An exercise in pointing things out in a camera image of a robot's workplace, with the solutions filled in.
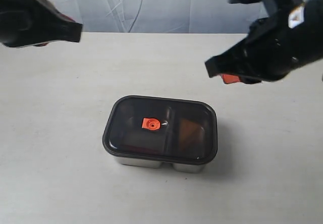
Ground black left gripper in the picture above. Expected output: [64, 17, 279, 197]
[1, 0, 83, 47]

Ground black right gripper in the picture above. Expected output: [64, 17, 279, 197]
[205, 0, 322, 84]

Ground dark transparent lunch box lid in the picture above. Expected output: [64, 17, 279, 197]
[102, 95, 218, 165]

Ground yellow toy cheese wedge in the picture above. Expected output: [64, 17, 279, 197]
[179, 118, 205, 151]

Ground white wrinkled backdrop curtain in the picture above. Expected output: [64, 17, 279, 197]
[50, 0, 266, 33]

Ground steel two-compartment lunch box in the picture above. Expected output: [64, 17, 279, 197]
[114, 156, 207, 174]

